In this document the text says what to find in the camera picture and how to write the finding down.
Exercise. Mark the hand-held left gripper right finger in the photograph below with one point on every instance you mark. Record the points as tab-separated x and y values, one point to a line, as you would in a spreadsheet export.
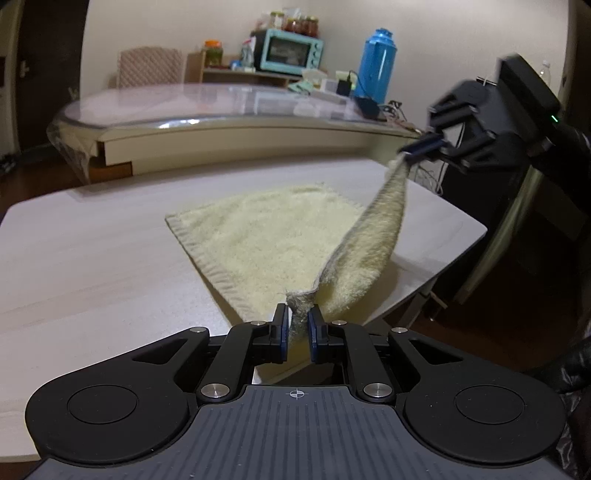
314	338

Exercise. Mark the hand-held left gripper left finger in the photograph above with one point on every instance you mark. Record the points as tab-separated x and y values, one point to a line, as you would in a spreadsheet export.
282	333

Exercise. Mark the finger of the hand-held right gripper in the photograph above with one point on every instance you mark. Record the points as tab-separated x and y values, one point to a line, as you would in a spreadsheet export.
455	104
480	157

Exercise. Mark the cream terry towel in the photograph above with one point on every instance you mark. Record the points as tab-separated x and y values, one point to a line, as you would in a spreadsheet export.
272	235

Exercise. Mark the clear plastic bottle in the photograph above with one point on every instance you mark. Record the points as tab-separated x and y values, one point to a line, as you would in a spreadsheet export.
545	71

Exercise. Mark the black box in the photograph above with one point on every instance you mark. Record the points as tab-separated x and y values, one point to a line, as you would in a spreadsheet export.
369	107

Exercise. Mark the blue thermos flask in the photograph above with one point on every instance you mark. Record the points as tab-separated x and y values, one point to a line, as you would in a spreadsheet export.
376	64

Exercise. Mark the metal table leg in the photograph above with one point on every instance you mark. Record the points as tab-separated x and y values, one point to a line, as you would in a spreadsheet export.
418	307

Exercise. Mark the black charger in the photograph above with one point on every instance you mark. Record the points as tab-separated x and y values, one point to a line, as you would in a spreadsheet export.
345	85

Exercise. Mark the red food jar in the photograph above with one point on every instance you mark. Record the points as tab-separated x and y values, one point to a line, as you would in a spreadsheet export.
292	24
313	26

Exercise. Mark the mint toaster oven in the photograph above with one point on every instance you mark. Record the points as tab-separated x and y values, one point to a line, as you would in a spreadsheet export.
288	50

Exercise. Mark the pale food jar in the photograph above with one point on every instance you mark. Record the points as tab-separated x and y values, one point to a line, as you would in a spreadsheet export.
276	19

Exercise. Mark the wooden shelf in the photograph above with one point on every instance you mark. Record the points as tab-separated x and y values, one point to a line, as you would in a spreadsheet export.
221	74

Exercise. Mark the round table with plastic cover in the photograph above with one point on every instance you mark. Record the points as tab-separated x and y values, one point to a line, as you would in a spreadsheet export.
184	115

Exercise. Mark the black shiny cloth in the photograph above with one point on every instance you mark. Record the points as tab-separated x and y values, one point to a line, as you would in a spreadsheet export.
570	378

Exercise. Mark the green jar with orange lid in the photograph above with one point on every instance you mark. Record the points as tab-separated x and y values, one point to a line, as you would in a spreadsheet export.
214	54

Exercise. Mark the patterned chair back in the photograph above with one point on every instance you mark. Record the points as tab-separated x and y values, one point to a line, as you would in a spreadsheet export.
150	67

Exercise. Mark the dark wooden door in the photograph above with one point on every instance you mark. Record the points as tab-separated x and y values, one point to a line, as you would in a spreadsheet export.
41	69

